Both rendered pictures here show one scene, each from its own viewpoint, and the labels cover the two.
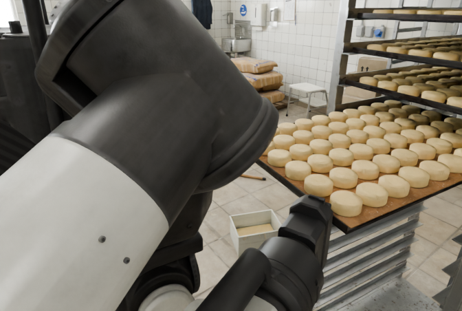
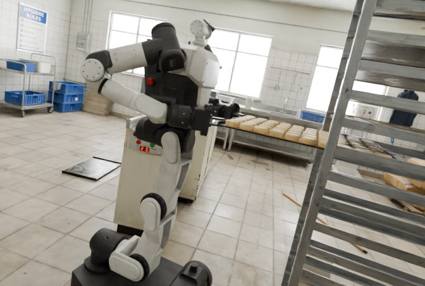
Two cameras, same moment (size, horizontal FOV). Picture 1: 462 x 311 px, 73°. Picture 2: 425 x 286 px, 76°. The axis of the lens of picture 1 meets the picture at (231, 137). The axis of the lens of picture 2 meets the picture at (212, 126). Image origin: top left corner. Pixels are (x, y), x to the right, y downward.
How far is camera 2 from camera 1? 0.96 m
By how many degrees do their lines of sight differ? 47
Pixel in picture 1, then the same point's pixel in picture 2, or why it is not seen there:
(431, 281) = not seen: outside the picture
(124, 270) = (135, 55)
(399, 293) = not seen: outside the picture
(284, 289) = (172, 105)
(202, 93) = (162, 42)
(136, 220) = (139, 50)
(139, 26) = (158, 31)
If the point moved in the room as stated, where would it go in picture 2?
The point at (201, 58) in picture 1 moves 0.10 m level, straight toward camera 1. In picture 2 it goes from (165, 37) to (141, 30)
